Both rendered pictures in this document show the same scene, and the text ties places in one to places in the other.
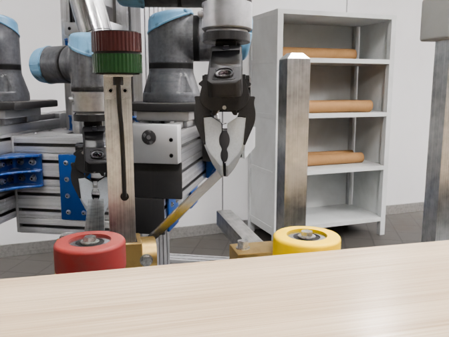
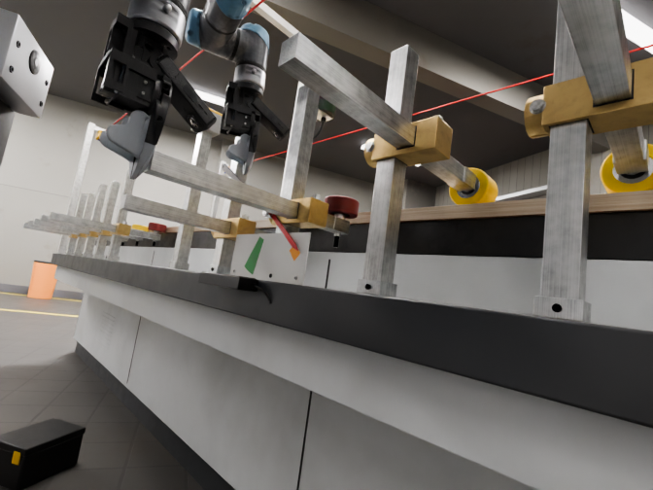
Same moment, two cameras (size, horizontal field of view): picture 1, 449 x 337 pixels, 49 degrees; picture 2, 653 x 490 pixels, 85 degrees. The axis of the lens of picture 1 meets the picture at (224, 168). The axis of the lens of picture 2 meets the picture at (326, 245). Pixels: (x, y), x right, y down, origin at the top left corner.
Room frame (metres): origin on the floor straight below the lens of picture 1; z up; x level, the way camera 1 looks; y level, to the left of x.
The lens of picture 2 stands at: (0.96, 0.83, 0.69)
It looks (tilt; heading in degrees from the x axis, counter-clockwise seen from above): 8 degrees up; 239
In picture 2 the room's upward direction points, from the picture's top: 8 degrees clockwise
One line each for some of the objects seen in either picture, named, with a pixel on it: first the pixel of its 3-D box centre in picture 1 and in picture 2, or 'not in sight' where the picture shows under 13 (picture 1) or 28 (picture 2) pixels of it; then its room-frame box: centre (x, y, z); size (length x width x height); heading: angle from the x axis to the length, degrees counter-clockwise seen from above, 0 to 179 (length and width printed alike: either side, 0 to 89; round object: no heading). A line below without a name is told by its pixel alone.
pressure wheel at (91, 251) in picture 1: (91, 283); (338, 223); (0.54, 0.15, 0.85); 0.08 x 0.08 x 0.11
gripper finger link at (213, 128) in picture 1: (216, 144); (241, 152); (0.75, 0.01, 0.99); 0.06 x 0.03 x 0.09; 175
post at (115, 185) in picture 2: not in sight; (105, 226); (1.02, -1.31, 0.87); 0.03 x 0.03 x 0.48; 14
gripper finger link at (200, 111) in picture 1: (210, 115); (252, 135); (0.73, 0.02, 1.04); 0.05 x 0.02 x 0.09; 85
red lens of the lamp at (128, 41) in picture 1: (116, 43); not in sight; (0.61, 0.13, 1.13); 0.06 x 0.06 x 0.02
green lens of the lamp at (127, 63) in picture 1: (117, 63); (323, 111); (0.61, 0.13, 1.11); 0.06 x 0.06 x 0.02
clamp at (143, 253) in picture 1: (106, 257); (297, 214); (0.65, 0.16, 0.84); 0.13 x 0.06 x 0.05; 104
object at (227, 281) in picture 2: not in sight; (232, 286); (0.73, 0.09, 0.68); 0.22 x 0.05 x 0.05; 104
